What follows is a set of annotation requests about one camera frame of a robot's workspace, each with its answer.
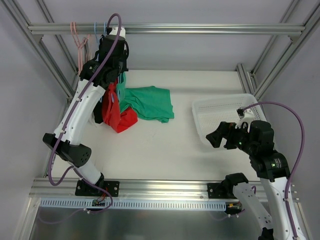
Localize green tank top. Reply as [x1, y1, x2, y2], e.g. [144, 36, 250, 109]
[116, 73, 175, 123]

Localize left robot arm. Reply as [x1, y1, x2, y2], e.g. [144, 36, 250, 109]
[42, 35, 129, 196]

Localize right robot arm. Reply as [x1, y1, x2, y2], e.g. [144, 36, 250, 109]
[206, 120, 306, 240]

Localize black tank top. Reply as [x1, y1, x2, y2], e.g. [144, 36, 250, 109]
[93, 34, 105, 124]

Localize white tank top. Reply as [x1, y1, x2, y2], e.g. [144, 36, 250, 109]
[83, 34, 97, 126]

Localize blue hanger with red top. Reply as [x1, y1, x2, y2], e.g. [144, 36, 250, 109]
[103, 22, 107, 36]

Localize blue hanger with black top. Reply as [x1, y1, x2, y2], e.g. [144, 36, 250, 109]
[93, 22, 100, 45]

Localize red tank top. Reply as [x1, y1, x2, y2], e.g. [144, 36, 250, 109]
[101, 80, 138, 133]

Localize white plastic basket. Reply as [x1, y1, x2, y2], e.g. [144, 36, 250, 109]
[191, 93, 257, 153]

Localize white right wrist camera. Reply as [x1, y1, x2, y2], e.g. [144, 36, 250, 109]
[235, 108, 255, 129]

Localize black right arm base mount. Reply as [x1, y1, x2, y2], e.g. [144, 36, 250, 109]
[207, 182, 228, 199]

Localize pink wire hanger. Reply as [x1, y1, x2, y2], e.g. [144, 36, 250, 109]
[70, 21, 91, 76]

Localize aluminium frame top rail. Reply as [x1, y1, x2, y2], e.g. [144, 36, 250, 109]
[28, 22, 306, 36]

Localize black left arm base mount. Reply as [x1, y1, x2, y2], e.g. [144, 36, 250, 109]
[75, 180, 120, 197]

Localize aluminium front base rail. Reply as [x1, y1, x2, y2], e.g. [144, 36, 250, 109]
[29, 178, 210, 201]

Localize white slotted cable duct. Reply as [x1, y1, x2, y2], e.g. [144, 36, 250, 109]
[39, 198, 227, 212]

